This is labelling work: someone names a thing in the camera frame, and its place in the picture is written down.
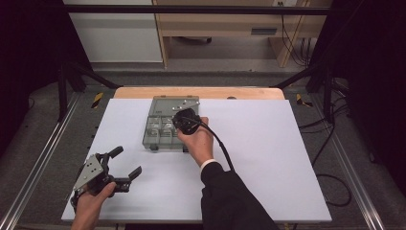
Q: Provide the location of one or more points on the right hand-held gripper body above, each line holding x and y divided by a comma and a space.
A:
188, 123

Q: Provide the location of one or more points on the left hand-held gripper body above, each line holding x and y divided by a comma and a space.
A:
92, 175

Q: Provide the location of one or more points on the grey clear plastic organizer box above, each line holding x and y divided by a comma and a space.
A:
162, 107

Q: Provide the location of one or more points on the person's right hand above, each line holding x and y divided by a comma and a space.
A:
199, 145

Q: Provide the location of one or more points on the person's left hand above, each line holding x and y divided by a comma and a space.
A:
89, 206

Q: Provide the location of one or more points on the yellow clamp left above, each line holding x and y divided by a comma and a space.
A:
97, 99

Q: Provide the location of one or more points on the yellow clamp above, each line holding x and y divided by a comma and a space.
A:
97, 99
300, 99

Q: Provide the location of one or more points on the light wooden desk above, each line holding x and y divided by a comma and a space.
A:
236, 28

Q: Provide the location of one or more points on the white cabinet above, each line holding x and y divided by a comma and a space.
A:
118, 35

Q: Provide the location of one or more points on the yellow clamp right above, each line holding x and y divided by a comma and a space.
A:
300, 99

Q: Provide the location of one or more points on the dark curtain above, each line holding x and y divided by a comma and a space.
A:
376, 64
28, 48

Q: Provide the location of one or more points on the aluminium floor rail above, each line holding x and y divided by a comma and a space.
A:
35, 166
357, 182

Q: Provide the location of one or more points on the black metal frame strut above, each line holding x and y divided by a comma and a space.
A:
95, 78
297, 76

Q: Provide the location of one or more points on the black horizontal frame bar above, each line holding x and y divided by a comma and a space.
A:
194, 9

